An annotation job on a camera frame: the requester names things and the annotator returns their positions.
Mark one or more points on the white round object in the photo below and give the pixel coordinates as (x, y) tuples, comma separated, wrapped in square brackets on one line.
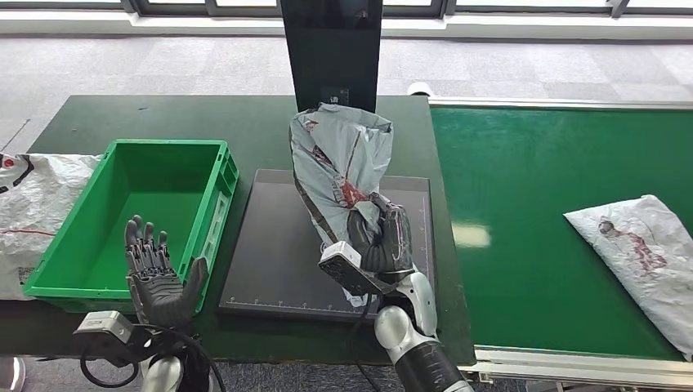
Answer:
[(419, 90)]

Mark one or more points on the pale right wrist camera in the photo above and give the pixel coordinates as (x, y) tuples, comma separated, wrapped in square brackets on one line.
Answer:
[(341, 262)]

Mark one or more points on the green conveyor belt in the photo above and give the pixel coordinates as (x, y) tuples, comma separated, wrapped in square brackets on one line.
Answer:
[(514, 162)]

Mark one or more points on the aluminium conveyor frame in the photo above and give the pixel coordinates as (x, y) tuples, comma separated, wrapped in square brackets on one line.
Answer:
[(595, 370)]

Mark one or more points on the green plastic crate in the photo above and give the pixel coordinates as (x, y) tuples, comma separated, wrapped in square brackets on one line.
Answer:
[(151, 173)]

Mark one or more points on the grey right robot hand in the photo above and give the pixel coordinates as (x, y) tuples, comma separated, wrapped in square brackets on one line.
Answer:
[(392, 243)]

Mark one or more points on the grey parcel bag red print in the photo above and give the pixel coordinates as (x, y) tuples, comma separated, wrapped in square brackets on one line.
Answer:
[(639, 254), (335, 157)]

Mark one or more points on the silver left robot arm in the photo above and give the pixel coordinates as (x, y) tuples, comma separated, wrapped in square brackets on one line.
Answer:
[(162, 376)]

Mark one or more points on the white woven sack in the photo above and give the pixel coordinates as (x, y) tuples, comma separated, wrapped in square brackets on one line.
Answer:
[(32, 216)]

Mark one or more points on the black yellow column sticker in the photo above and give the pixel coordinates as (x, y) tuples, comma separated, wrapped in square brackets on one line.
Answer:
[(333, 97)]

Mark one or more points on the white rounded floor object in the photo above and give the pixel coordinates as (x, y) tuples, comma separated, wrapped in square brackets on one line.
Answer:
[(19, 373)]

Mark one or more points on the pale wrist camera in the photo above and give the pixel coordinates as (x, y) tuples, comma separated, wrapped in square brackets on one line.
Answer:
[(103, 323), (341, 262)]

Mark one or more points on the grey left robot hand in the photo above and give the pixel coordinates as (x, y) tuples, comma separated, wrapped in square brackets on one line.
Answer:
[(160, 292)]

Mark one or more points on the black inbound scanner machine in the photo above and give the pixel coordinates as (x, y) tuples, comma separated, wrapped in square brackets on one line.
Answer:
[(270, 243)]

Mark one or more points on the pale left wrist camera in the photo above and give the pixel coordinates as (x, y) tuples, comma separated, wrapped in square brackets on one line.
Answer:
[(103, 323)]

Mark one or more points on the dark window frame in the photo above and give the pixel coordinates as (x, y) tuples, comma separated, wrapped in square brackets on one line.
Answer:
[(178, 10)]

